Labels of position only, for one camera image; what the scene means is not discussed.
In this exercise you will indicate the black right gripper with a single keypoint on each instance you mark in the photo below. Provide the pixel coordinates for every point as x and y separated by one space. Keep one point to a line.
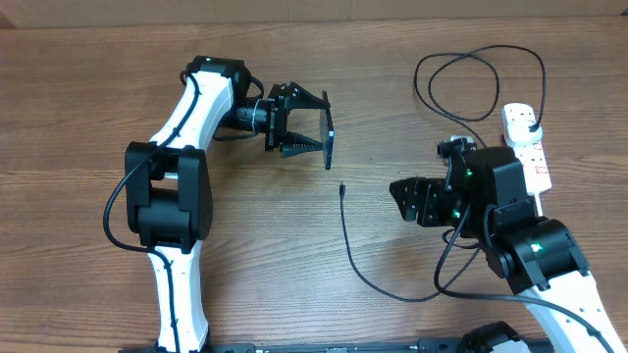
421 197

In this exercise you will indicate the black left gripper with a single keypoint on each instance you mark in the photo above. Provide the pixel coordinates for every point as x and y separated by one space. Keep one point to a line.
276 118

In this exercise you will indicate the Samsung Galaxy S24+ smartphone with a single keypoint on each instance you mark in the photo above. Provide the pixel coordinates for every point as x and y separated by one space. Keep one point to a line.
327 132

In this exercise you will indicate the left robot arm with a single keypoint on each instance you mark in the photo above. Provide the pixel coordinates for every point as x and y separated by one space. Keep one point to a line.
168 192

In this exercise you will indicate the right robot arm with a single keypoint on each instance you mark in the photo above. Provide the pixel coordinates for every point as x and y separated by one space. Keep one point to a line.
484 196

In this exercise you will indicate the white charger plug adapter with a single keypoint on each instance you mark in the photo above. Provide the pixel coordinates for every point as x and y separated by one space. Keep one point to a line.
521 134

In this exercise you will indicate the white power strip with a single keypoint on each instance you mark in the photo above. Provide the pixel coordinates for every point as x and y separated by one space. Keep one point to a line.
532 157

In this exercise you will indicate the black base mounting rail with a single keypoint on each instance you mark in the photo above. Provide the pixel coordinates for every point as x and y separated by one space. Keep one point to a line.
423 345

